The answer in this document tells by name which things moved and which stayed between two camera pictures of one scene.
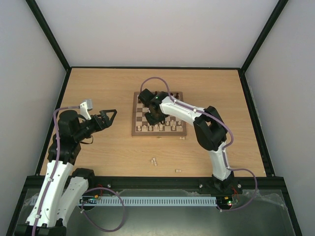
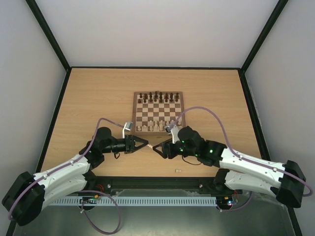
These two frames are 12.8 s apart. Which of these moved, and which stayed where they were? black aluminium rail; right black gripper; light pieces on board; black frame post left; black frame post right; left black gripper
Moved: right black gripper; left black gripper
Stayed: light pieces on board; black frame post right; black aluminium rail; black frame post left
